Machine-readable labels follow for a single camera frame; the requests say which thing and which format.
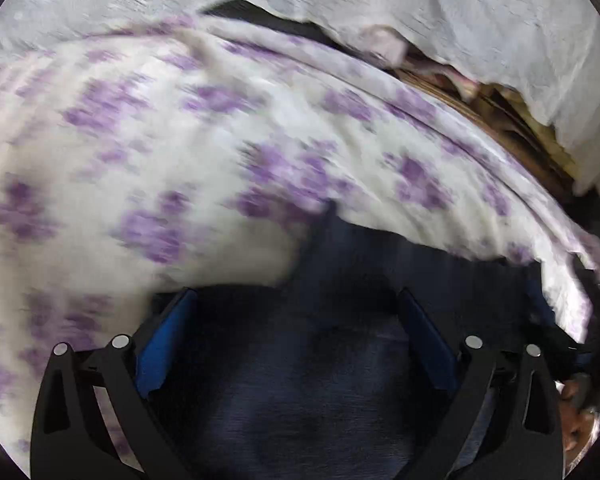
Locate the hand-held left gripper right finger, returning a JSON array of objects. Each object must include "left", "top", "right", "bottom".
[{"left": 397, "top": 287, "right": 566, "bottom": 480}]

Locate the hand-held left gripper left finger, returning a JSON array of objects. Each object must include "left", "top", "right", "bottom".
[{"left": 29, "top": 287, "right": 199, "bottom": 480}]

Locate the navy knit cardigan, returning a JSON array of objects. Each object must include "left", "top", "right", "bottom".
[{"left": 145, "top": 200, "right": 596, "bottom": 480}]

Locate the person's right hand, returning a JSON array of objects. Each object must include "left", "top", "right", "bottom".
[{"left": 559, "top": 377, "right": 600, "bottom": 456}]

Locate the purple floral bedsheet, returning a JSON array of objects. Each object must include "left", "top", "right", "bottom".
[{"left": 0, "top": 12, "right": 600, "bottom": 480}]

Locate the pink patterned cloth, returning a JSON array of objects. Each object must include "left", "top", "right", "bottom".
[{"left": 355, "top": 25, "right": 411, "bottom": 66}]

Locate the white lace cloth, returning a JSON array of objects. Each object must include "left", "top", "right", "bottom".
[{"left": 0, "top": 0, "right": 600, "bottom": 196}]

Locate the dark cloth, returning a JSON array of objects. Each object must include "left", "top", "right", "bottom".
[{"left": 200, "top": 0, "right": 331, "bottom": 41}]

